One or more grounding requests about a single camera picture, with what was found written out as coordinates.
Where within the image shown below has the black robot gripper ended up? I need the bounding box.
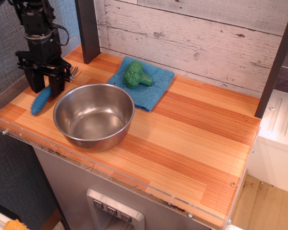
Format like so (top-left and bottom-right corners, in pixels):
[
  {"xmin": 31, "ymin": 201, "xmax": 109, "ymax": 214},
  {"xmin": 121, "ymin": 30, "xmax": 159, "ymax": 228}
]
[{"xmin": 15, "ymin": 33, "xmax": 74, "ymax": 98}]

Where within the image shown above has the blue handled metal fork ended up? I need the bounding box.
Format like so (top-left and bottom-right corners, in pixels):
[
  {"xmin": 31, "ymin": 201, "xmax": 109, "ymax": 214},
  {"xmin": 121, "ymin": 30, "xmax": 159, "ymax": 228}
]
[{"xmin": 31, "ymin": 67, "xmax": 78, "ymax": 115}]

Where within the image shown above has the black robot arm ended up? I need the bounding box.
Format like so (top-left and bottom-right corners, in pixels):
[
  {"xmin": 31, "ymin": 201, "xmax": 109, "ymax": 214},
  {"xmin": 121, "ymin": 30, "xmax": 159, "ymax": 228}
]
[{"xmin": 11, "ymin": 0, "xmax": 78, "ymax": 98}]

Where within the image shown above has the stainless steel bowl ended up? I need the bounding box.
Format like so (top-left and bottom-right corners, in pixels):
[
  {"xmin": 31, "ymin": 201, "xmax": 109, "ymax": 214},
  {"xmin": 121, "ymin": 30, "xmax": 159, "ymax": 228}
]
[{"xmin": 53, "ymin": 83, "xmax": 135, "ymax": 152}]

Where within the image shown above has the clear acrylic table guard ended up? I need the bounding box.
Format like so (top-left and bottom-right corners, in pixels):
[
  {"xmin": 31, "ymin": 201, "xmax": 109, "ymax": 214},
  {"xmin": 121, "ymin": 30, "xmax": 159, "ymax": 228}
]
[{"xmin": 0, "ymin": 35, "xmax": 255, "ymax": 228}]

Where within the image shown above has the green toy broccoli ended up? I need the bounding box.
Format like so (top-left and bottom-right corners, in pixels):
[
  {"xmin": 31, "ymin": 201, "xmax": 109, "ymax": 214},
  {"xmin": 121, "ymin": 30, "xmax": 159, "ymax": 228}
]
[{"xmin": 123, "ymin": 61, "xmax": 153, "ymax": 89}]

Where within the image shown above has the blue folded cloth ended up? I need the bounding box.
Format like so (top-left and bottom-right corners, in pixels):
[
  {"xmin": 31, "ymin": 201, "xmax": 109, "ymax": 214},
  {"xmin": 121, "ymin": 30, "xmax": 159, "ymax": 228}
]
[{"xmin": 108, "ymin": 56, "xmax": 174, "ymax": 112}]

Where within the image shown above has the grey toy fridge cabinet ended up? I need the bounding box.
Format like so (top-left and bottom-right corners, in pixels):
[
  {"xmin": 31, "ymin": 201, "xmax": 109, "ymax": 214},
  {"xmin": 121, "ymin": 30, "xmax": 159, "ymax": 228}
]
[{"xmin": 34, "ymin": 148, "xmax": 207, "ymax": 230}]

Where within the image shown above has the silver dispenser button panel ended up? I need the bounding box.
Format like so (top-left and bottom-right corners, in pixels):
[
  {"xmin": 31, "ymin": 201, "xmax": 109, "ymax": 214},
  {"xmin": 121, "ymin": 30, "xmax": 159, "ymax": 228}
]
[{"xmin": 86, "ymin": 188, "xmax": 145, "ymax": 230}]

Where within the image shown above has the orange object bottom left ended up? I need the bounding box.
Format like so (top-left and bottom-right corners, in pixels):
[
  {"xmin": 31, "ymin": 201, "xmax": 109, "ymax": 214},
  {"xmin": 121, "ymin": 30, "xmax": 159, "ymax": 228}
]
[{"xmin": 3, "ymin": 220, "xmax": 28, "ymax": 230}]

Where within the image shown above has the white toy sink unit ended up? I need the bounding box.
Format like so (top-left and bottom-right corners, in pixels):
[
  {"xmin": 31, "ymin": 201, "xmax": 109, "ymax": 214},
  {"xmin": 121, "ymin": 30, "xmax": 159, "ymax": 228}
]
[{"xmin": 247, "ymin": 90, "xmax": 288, "ymax": 191}]

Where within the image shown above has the dark left shelf post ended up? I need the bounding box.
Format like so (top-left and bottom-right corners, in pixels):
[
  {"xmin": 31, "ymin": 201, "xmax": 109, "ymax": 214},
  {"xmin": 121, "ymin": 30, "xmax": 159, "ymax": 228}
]
[{"xmin": 75, "ymin": 0, "xmax": 100, "ymax": 64}]

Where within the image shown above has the dark shelf post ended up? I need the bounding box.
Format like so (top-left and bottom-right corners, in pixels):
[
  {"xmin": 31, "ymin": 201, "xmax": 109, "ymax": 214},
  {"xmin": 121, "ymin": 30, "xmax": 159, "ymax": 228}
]
[
  {"xmin": 75, "ymin": 0, "xmax": 100, "ymax": 64},
  {"xmin": 255, "ymin": 23, "xmax": 288, "ymax": 118}
]

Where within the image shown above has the dark right shelf post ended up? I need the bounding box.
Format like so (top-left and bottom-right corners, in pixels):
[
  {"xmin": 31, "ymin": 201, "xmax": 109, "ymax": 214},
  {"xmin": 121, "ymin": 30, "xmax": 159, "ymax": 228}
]
[{"xmin": 255, "ymin": 23, "xmax": 288, "ymax": 118}]

